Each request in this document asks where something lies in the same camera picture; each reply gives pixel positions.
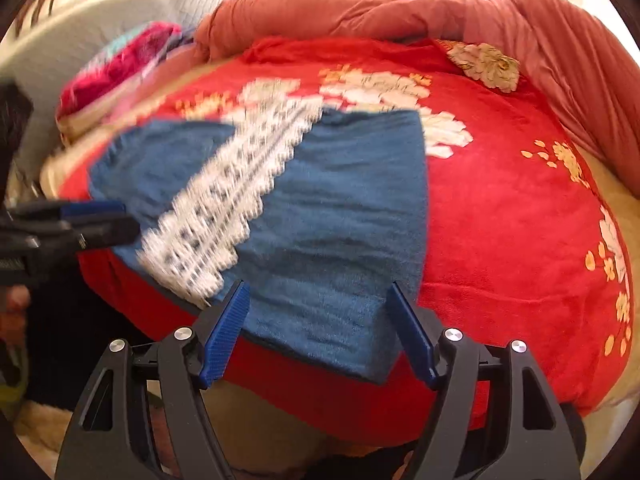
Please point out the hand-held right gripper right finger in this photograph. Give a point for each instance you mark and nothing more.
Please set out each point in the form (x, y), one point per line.
(412, 340)

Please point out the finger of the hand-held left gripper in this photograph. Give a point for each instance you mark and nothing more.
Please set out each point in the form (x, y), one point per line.
(95, 208)
(107, 232)

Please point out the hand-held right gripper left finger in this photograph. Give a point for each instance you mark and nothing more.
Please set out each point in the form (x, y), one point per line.
(222, 340)

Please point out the blue denim pants lace trim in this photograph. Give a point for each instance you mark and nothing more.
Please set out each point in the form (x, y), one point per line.
(340, 210)

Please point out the person's left hand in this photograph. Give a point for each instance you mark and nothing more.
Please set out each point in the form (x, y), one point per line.
(15, 310)

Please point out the person's left leg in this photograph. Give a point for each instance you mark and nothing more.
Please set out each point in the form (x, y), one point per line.
(75, 340)

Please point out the red floral blanket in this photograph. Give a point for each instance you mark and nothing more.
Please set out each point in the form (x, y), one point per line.
(500, 260)

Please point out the pink clothes pile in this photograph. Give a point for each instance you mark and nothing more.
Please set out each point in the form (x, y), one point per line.
(125, 55)

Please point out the cream fluffy rug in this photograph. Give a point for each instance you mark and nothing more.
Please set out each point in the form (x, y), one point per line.
(42, 430)

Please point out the coral quilt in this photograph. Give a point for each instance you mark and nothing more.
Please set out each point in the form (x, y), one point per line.
(400, 5)

